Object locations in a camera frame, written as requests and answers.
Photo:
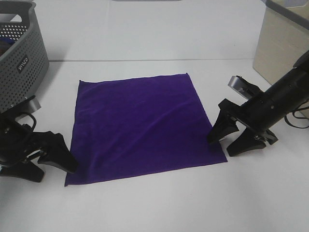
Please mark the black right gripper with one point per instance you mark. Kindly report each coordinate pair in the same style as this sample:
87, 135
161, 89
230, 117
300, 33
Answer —
258, 114

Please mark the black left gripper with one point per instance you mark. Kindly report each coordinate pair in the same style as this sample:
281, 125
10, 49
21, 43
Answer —
18, 141

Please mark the purple towel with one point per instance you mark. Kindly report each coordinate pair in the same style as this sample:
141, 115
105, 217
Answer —
139, 126

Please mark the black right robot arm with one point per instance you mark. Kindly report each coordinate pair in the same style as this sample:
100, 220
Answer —
290, 92

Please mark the grey perforated plastic basket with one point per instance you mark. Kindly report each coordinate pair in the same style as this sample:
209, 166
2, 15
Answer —
24, 65

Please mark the beige box with grey rim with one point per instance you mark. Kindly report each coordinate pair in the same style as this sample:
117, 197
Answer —
283, 39

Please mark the dark cloth inside basket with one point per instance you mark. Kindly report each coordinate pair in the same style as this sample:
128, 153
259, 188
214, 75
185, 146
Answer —
5, 44

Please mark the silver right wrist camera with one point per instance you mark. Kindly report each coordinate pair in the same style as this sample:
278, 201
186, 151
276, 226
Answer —
243, 88

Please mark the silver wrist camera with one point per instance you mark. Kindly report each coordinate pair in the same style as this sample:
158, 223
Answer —
243, 88
32, 105

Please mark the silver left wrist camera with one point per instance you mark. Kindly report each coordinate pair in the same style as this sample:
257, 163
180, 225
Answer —
32, 105

